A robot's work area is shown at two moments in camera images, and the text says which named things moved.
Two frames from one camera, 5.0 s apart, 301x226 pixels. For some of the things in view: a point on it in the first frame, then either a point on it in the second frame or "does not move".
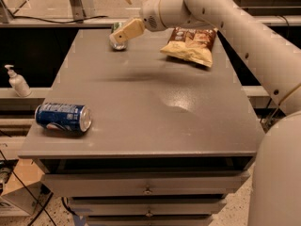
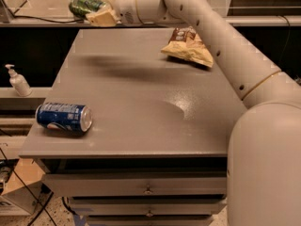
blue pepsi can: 69,117 does not move
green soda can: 116,44 → 80,5
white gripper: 150,15 → 126,6
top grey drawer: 142,184 does not move
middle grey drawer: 149,206 does not move
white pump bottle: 19,83 does not move
